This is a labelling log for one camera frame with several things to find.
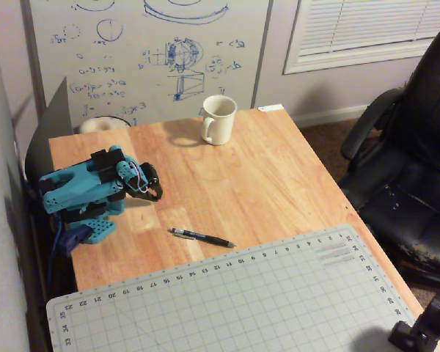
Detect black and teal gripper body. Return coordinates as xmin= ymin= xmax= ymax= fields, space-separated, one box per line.
xmin=114 ymin=161 xmax=160 ymax=194

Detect white round object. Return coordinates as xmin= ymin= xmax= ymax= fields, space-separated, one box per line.
xmin=78 ymin=115 xmax=132 ymax=134

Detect black mechanical pencil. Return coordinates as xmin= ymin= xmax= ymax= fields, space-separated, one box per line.
xmin=168 ymin=227 xmax=237 ymax=249

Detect cream ceramic mug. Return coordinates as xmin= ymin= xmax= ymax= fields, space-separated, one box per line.
xmin=199 ymin=95 xmax=238 ymax=146

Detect black flat panel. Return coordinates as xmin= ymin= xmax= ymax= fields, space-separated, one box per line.
xmin=24 ymin=76 xmax=74 ymax=184

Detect whiteboard with blue drawings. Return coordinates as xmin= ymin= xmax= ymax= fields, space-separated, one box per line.
xmin=21 ymin=0 xmax=274 ymax=128

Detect grey cutting mat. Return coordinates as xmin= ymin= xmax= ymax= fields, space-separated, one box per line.
xmin=45 ymin=224 xmax=430 ymax=352

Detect black leather office chair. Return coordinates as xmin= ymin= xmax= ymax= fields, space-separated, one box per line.
xmin=337 ymin=18 xmax=440 ymax=290

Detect white window blinds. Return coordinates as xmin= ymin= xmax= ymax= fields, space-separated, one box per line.
xmin=282 ymin=0 xmax=440 ymax=76

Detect blue cable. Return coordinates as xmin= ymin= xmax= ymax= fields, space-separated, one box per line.
xmin=48 ymin=216 xmax=69 ymax=290

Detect black clamp mount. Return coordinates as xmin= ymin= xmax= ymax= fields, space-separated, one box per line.
xmin=388 ymin=293 xmax=440 ymax=352

